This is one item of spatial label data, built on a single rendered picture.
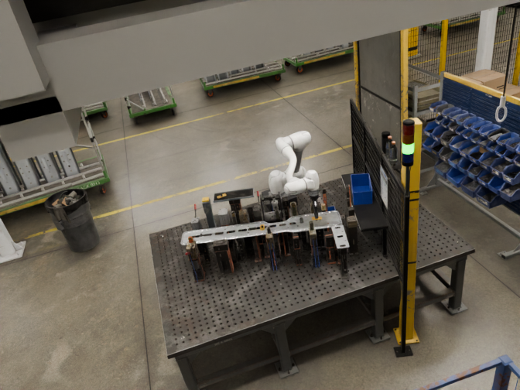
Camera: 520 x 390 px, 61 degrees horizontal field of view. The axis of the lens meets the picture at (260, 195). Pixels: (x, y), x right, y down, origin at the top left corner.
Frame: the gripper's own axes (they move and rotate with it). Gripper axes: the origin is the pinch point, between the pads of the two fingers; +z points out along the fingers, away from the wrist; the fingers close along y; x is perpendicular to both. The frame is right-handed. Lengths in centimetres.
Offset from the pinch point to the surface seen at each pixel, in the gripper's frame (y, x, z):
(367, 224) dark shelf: 20.0, 38.8, 3.3
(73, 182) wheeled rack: -277, -338, 72
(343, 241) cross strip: 32.8, 17.1, 6.3
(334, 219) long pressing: 2.4, 14.7, 6.2
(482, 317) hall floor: 38, 131, 107
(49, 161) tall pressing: -296, -370, 40
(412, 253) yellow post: 53, 64, 11
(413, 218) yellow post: 53, 64, -21
